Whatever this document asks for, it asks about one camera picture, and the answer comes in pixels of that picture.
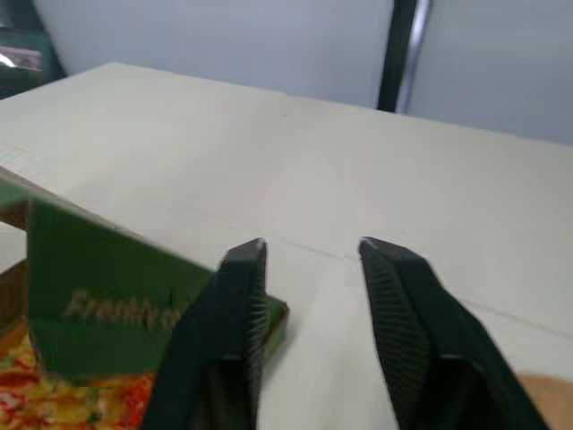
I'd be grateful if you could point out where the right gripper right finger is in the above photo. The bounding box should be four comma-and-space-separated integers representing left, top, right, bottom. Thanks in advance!
358, 236, 551, 430

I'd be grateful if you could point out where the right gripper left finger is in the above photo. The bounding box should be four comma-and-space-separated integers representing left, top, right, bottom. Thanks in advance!
141, 237, 269, 430

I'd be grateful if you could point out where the green cardboard pizza box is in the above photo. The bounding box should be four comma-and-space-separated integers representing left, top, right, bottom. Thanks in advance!
0, 168, 290, 389

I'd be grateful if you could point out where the wooden pizza peel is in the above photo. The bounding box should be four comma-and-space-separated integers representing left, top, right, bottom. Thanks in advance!
514, 372, 573, 430

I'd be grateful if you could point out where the pizza with colourful toppings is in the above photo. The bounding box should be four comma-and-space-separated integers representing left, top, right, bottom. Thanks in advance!
0, 320, 158, 430

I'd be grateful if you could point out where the dark green cabinet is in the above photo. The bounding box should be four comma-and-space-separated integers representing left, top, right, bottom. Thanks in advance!
0, 0, 68, 100

